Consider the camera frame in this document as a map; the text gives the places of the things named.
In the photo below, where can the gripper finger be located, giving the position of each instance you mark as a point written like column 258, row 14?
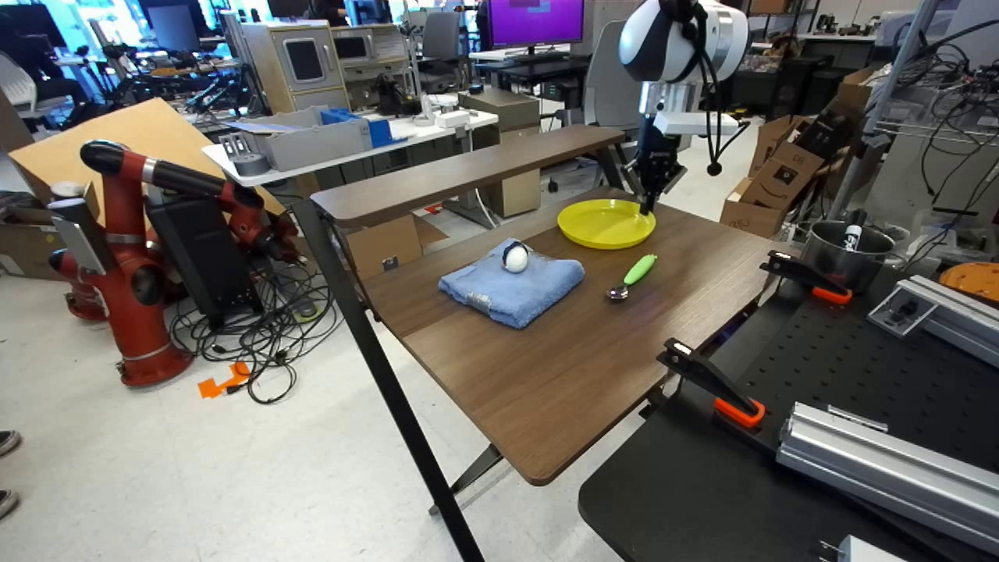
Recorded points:
column 646, row 191
column 665, row 181

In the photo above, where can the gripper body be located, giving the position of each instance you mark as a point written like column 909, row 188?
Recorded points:
column 657, row 148

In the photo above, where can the yellow plate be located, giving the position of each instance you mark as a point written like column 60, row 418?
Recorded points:
column 605, row 226

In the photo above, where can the grey office chair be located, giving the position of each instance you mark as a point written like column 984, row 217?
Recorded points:
column 609, row 86

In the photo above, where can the stack of cardboard boxes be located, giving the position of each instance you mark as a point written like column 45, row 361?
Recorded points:
column 780, row 179

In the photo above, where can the white ball with blue stripe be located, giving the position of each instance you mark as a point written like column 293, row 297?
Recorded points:
column 516, row 258

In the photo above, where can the beige cabinet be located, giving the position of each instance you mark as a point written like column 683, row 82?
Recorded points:
column 511, row 117

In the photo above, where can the black clamp with orange tips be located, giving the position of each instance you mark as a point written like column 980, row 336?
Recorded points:
column 800, row 273
column 706, row 376

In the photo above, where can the blue folded towel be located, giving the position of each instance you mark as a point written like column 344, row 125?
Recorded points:
column 507, row 293

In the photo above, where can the monitor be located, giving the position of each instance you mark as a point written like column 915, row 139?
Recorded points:
column 535, row 21

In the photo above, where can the white marker with black cap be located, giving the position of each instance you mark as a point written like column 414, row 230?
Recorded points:
column 852, row 236

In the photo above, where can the metal pot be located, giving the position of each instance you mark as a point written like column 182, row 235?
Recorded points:
column 843, row 265

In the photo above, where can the white table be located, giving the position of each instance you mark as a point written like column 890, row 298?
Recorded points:
column 421, row 129

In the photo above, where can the dark office chair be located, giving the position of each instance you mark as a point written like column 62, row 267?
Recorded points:
column 441, row 43

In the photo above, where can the cardboard box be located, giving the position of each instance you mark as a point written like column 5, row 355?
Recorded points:
column 384, row 246

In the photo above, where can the blue box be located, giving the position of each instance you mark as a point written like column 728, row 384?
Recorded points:
column 380, row 131

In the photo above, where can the orange disc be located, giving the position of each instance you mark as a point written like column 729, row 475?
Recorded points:
column 975, row 281

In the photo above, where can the grey plastic bin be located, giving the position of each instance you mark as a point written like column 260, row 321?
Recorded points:
column 308, row 140

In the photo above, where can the toy kitchen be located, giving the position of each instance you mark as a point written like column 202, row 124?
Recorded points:
column 312, row 66

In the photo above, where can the roll of grey tape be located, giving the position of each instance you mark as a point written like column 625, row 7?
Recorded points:
column 251, row 165

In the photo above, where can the orange tape piece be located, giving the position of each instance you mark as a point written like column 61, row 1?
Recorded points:
column 220, row 384

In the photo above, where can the cardboard sheet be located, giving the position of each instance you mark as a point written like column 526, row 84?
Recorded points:
column 148, row 133

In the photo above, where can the red robot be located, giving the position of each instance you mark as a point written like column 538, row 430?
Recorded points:
column 129, row 289

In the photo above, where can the person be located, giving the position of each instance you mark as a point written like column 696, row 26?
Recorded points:
column 6, row 442

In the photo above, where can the aluminium extrusion rail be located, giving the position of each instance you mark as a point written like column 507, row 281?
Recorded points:
column 948, row 312
column 890, row 460

